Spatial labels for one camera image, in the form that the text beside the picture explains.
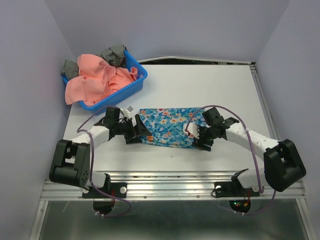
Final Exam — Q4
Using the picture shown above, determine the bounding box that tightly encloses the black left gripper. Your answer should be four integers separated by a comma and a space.
114, 114, 152, 144

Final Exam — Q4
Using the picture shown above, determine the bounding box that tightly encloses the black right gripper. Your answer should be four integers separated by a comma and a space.
192, 124, 216, 152

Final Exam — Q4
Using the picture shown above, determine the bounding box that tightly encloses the blue floral skirt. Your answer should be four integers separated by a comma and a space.
139, 107, 198, 149

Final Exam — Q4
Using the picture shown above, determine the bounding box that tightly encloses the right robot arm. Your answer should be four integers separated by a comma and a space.
183, 105, 307, 195

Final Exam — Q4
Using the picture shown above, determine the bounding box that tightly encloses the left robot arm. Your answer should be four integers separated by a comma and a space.
49, 106, 152, 197

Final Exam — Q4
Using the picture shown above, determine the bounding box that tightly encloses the blue plastic bin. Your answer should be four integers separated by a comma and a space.
62, 50, 148, 112

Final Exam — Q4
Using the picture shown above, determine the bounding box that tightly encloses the pink skirt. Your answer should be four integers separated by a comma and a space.
65, 54, 138, 107

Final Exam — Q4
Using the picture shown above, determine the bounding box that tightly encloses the grey skirt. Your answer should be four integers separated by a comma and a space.
60, 44, 127, 81

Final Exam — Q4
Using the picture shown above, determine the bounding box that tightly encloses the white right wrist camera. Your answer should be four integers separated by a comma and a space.
183, 122, 199, 139

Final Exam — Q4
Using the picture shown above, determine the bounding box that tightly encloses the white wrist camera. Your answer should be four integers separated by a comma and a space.
183, 122, 199, 139
120, 106, 134, 119

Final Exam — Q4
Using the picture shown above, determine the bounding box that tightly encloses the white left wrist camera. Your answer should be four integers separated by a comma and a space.
120, 106, 134, 119

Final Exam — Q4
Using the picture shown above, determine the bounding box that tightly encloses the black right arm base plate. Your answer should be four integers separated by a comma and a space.
211, 181, 260, 214

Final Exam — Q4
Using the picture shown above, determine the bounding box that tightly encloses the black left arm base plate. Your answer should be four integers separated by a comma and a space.
79, 181, 128, 215

